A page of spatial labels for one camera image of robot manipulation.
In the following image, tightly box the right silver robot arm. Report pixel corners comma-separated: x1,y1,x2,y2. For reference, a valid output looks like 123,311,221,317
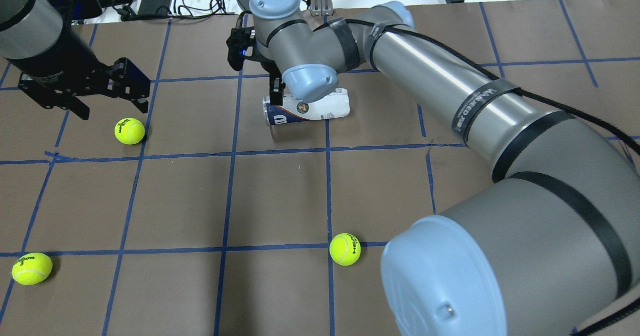
227,0,639,336

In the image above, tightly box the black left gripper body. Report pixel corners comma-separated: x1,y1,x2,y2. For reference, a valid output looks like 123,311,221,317
18,57,151,110

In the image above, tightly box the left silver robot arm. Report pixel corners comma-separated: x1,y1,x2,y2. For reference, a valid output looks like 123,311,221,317
0,0,151,120

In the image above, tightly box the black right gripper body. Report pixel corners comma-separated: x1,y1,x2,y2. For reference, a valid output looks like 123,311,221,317
226,14,281,77

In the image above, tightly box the white blue tennis ball can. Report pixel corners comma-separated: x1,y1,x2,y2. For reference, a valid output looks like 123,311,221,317
262,88,351,126

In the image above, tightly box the yellow Wilson ball near left-side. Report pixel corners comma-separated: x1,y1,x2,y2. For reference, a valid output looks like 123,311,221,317
114,117,146,145

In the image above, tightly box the yellow wilson ball left-side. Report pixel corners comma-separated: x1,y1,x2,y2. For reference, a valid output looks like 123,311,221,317
11,252,53,286
114,117,146,145

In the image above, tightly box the yellow Head tennis ball centre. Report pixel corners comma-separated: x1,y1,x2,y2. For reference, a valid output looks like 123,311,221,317
329,232,362,267

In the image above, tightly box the yellow Wilson ball far left-side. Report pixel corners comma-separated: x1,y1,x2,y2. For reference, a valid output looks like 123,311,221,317
11,252,53,286

